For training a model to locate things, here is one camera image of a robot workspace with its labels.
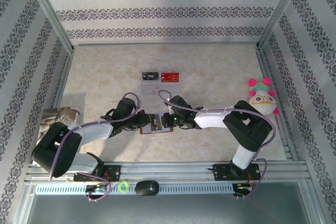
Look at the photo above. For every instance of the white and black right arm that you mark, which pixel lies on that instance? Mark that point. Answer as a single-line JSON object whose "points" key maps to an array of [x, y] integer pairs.
{"points": [[210, 119]]}

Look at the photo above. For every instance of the beige paperback book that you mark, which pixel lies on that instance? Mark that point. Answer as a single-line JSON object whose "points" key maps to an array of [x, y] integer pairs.
{"points": [[52, 119]]}

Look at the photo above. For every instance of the red VIP card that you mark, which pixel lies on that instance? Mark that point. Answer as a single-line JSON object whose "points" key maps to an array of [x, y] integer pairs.
{"points": [[170, 77]]}

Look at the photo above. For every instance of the silver metal frame post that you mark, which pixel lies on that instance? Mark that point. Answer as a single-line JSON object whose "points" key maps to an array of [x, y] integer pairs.
{"points": [[282, 9], [50, 14]]}

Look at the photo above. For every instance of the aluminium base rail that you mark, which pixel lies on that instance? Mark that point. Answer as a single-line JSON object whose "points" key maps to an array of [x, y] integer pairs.
{"points": [[170, 171]]}

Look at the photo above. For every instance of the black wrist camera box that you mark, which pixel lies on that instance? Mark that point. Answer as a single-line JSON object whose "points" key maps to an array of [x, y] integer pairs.
{"points": [[126, 106], [179, 102]]}

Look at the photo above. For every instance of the black computer mouse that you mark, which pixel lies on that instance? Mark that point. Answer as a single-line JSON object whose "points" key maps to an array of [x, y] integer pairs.
{"points": [[147, 188]]}

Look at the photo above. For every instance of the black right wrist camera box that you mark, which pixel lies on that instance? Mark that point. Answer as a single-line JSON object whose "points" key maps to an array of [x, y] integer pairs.
{"points": [[179, 102]]}

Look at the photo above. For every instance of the silver metal frame rail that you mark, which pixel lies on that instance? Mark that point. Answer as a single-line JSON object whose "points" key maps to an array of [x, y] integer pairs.
{"points": [[165, 43], [275, 119], [63, 79]]}

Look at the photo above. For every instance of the black plastic card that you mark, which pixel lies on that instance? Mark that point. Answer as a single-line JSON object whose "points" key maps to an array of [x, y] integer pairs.
{"points": [[156, 123]]}

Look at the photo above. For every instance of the clear acrylic card stand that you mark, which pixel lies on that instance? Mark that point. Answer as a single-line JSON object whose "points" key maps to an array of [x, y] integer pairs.
{"points": [[151, 87]]}

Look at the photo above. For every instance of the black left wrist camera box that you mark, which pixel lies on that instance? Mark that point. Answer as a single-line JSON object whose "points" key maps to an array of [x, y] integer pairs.
{"points": [[126, 106]]}

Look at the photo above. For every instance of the white plush toy, pink paws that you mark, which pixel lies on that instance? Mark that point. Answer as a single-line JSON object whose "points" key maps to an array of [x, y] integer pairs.
{"points": [[262, 102]]}

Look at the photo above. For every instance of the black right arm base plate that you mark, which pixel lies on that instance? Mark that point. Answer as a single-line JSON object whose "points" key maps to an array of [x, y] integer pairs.
{"points": [[220, 171]]}

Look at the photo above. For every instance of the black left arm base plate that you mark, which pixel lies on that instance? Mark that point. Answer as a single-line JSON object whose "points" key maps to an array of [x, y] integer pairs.
{"points": [[114, 172]]}

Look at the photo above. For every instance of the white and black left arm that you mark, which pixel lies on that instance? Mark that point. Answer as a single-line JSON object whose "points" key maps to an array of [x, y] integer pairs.
{"points": [[92, 132]]}

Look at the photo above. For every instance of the black VIP card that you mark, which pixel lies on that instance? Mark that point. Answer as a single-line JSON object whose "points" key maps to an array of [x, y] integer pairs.
{"points": [[150, 76]]}

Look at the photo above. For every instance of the brown leather card holder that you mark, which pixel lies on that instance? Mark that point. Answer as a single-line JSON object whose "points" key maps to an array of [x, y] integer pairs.
{"points": [[157, 132]]}

